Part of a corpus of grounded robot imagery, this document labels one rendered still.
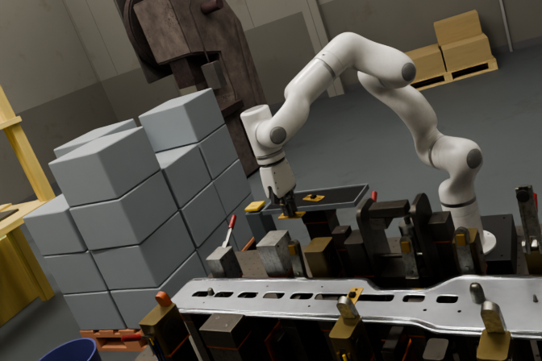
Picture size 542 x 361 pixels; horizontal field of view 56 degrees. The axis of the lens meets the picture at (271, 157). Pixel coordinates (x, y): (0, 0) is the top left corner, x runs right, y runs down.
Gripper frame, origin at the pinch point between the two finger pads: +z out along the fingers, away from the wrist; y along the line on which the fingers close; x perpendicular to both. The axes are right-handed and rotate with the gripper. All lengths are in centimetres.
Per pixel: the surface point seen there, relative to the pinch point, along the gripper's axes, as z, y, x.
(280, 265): 22.7, -2.6, -14.4
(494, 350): 21, 24, 60
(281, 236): 15.0, -8.3, -14.8
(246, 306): 26.0, 15.1, -17.1
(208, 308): 26.1, 18.0, -31.4
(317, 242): 17.9, -9.3, -1.8
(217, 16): -66, -379, -332
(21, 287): 110, -68, -411
